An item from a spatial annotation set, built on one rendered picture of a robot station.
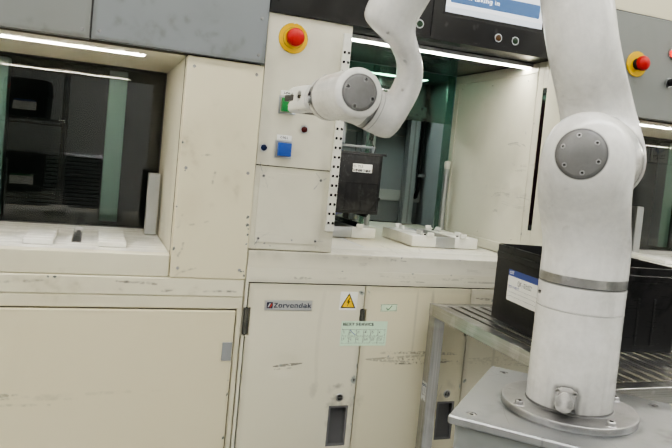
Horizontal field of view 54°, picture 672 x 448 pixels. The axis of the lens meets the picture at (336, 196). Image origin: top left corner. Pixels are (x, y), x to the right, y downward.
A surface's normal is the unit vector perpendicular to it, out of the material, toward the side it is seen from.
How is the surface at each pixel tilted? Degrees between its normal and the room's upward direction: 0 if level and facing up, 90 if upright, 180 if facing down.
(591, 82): 141
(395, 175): 90
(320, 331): 90
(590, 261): 93
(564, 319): 90
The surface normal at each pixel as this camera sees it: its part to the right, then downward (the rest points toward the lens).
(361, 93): 0.33, 0.08
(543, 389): -0.85, -0.05
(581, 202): -0.41, 0.60
